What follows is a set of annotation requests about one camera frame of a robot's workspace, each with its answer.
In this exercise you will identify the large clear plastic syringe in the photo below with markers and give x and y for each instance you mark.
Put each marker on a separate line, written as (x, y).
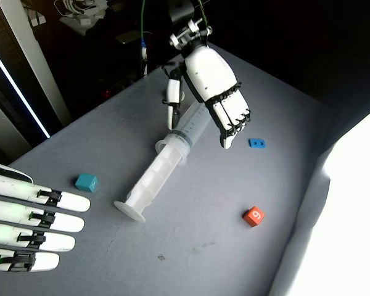
(160, 169)

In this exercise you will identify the teal cube block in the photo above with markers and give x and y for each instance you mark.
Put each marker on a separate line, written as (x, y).
(84, 182)

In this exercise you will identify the white light strip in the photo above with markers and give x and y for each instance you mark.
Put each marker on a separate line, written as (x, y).
(18, 89)

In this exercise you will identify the grey table cloth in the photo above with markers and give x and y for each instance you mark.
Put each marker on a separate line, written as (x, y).
(203, 253)

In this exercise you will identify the orange cube with number nine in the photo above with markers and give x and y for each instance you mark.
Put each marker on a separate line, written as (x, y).
(253, 216)

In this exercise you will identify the blue flat block two holes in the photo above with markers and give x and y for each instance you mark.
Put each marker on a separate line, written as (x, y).
(257, 143)

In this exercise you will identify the white upright post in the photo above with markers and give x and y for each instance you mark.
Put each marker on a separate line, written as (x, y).
(34, 52)

